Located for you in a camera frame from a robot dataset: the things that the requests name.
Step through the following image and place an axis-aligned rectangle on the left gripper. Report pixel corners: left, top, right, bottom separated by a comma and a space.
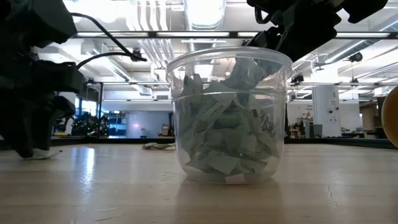
0, 61, 85, 159

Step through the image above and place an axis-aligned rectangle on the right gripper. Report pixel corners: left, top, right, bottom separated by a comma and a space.
247, 0, 343, 62

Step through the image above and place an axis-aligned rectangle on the blue storage shelf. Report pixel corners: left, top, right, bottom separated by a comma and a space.
107, 111, 129, 137

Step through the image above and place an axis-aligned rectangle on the black ceiling spotlight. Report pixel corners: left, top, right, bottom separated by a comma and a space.
129, 49, 143, 63
348, 51, 364, 63

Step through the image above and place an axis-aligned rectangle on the clear plastic tub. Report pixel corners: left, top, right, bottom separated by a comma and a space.
165, 45, 294, 185

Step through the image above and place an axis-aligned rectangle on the wooden cabinet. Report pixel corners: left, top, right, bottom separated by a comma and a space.
359, 100, 388, 139

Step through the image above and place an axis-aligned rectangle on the yellow mug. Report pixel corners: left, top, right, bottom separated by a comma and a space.
381, 85, 398, 149

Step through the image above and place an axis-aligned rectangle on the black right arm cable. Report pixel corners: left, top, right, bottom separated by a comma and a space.
253, 5, 275, 25

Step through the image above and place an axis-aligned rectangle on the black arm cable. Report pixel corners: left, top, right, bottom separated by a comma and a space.
70, 12, 149, 70
253, 5, 275, 25

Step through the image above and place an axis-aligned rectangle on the silver ventilation duct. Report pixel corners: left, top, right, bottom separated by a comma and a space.
182, 0, 228, 32

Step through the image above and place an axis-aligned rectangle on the background black rig frame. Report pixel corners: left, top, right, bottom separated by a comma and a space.
83, 80, 105, 133

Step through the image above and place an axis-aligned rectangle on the black aluminium table frame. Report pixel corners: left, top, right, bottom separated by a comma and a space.
49, 136, 398, 151

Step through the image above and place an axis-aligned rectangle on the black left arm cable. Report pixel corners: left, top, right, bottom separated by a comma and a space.
70, 12, 149, 70

